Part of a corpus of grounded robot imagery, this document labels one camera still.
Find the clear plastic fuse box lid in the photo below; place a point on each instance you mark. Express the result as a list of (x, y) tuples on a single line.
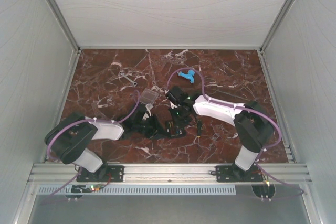
[(148, 96)]

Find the black fuse box base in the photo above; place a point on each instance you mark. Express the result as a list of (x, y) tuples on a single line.
[(173, 130)]

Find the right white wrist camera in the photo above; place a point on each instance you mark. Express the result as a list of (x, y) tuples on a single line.
[(172, 104)]

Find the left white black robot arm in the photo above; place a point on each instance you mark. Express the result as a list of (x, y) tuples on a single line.
[(70, 139)]

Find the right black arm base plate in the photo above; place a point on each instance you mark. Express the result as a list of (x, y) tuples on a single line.
[(234, 174)]

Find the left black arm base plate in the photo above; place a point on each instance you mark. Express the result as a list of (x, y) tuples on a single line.
[(112, 173)]

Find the silver ratchet wrench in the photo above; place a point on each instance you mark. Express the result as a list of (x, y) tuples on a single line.
[(133, 82)]

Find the yellow black handle screwdriver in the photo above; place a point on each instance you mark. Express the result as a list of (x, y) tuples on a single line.
[(199, 132)]

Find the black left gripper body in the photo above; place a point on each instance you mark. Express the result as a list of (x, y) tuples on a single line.
[(149, 126)]

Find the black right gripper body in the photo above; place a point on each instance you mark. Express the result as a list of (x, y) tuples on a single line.
[(178, 115)]

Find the aluminium front rail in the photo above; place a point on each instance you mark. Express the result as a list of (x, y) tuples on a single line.
[(155, 174)]

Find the blue glue gun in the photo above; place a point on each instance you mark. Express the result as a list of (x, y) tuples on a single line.
[(188, 74)]

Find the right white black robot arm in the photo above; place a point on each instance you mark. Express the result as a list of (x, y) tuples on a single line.
[(253, 126)]

